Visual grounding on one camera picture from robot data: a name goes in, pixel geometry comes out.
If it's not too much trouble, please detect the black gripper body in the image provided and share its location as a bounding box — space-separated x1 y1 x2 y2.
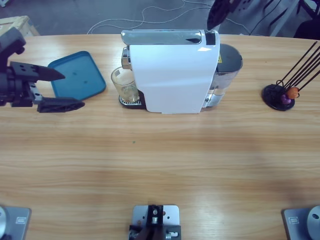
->
0 72 44 108

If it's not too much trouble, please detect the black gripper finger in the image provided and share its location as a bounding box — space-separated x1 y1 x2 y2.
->
36 97 86 114
207 0 236 30
231 0 254 12
10 61 66 82

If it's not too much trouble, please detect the silver coffee machine lever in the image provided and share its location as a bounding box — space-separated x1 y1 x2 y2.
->
120 29 202 46

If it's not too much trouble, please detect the clear drinking glass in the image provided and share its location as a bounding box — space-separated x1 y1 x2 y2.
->
110 66 140 104

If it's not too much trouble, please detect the white capsule coffee machine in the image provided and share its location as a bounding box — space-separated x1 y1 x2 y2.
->
121 29 223 115

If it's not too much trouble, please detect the orange coffee capsule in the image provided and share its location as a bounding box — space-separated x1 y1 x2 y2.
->
286 86 300 99

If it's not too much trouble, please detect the blue plastic tray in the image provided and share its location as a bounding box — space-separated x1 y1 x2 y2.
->
47 50 107 101

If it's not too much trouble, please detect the clear water tank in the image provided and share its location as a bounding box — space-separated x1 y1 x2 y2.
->
212 43 244 92

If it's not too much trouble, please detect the wooden crate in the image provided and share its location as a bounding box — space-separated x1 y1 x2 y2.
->
0 15 41 37

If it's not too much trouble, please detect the black chair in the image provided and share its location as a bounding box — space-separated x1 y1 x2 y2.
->
294 0 320 41

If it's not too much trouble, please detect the metal grille drip tray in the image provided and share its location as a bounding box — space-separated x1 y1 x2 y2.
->
118 89 147 110

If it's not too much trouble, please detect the light grey metal post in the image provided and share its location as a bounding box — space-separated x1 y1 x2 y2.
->
216 18 227 33

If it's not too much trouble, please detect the black floor cable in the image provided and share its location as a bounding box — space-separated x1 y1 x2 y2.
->
249 4 285 35

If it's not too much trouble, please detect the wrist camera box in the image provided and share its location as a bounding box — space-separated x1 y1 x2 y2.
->
0 26 27 63

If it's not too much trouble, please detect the light grey slanted post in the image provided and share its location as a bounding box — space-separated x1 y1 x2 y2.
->
269 0 301 38

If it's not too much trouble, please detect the white floor cable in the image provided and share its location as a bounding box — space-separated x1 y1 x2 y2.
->
86 0 251 35

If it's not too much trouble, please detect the black wire capsule holder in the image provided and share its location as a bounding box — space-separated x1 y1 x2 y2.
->
261 41 320 112

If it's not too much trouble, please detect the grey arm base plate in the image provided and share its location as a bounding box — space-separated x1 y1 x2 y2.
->
0 204 32 240
282 204 320 240

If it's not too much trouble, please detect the grey mount plate black post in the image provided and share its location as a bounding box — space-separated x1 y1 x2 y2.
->
128 204 182 240

